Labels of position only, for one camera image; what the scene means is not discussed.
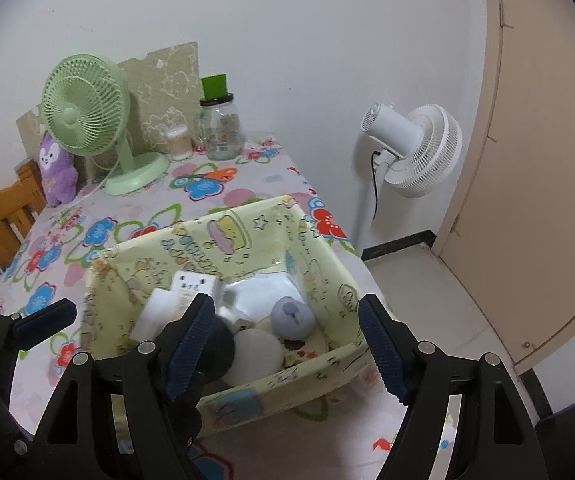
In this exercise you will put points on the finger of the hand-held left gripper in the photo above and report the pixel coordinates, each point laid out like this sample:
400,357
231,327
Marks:
47,320
191,430

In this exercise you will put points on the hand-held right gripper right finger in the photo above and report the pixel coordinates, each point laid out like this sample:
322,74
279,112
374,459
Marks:
382,350

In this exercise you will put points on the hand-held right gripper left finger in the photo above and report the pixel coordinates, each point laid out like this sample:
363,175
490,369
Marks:
190,345

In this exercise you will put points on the white square adapter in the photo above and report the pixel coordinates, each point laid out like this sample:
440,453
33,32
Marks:
155,315

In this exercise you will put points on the white charger adapter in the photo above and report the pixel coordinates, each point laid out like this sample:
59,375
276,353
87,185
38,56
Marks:
192,285

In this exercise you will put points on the white round case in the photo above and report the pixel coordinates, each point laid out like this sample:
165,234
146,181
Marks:
255,357

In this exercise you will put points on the grey round plush toy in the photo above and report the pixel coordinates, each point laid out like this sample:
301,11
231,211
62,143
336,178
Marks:
292,320

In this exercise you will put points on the yellow printed storage box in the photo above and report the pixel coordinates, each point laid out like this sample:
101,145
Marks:
237,240

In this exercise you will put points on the floral tablecloth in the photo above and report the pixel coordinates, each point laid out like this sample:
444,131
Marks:
117,210

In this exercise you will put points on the purple plush toy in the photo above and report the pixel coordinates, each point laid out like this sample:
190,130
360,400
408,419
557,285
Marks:
57,175

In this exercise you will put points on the orange scissors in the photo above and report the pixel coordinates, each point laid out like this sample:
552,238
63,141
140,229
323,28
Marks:
222,175

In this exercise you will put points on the clear cotton swab container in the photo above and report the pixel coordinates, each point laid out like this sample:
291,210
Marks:
178,142

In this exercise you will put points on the white standing fan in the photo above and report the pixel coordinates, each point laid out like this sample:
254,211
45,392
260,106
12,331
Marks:
417,150

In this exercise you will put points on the green desk fan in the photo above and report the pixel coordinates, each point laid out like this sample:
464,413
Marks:
82,110

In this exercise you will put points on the glass jar with green lid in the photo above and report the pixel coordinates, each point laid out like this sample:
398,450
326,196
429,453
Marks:
220,130

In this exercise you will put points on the beige door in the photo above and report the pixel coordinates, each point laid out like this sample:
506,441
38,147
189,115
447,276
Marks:
542,160

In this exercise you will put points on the green patterned wall board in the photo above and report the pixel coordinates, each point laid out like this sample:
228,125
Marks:
167,75

